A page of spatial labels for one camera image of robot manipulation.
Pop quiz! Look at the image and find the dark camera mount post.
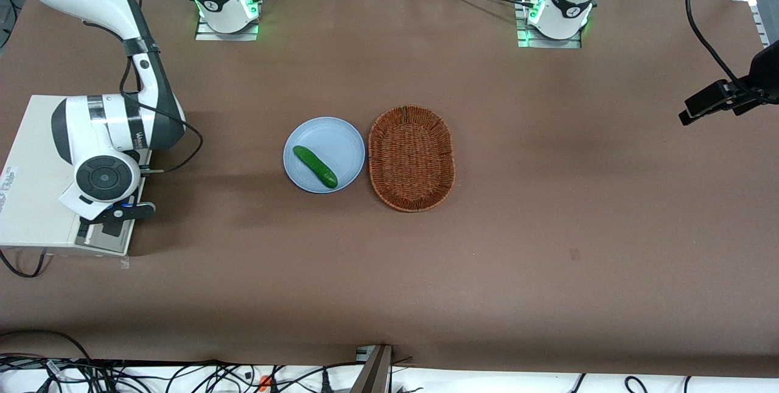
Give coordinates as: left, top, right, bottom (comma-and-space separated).
350, 344, 393, 393

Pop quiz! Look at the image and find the black oven power cable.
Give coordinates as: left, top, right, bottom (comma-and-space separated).
0, 249, 48, 278

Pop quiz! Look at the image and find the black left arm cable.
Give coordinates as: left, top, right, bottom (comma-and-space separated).
685, 0, 779, 105

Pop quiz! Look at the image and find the oven door with glass window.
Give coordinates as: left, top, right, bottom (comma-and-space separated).
74, 198, 147, 257

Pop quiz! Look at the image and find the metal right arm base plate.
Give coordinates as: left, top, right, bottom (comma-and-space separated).
195, 0, 264, 41

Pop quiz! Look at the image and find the white toaster oven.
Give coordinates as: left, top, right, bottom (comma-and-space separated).
0, 95, 153, 257

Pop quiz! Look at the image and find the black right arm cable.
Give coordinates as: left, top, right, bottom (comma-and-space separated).
119, 0, 204, 175

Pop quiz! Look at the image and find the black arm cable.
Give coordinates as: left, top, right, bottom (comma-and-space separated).
119, 0, 204, 175
685, 0, 779, 105

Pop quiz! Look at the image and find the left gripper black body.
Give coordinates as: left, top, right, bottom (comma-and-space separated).
750, 40, 779, 105

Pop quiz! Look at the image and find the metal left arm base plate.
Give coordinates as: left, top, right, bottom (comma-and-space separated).
516, 0, 583, 49

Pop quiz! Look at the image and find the light blue round plate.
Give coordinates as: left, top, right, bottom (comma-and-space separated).
283, 116, 366, 194

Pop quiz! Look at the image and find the green cucumber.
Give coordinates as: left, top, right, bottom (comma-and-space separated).
293, 145, 338, 189

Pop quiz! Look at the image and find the brown table cover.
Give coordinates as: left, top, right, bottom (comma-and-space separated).
0, 0, 779, 377

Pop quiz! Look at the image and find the brown oval wicker basket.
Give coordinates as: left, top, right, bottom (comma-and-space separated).
368, 105, 456, 213

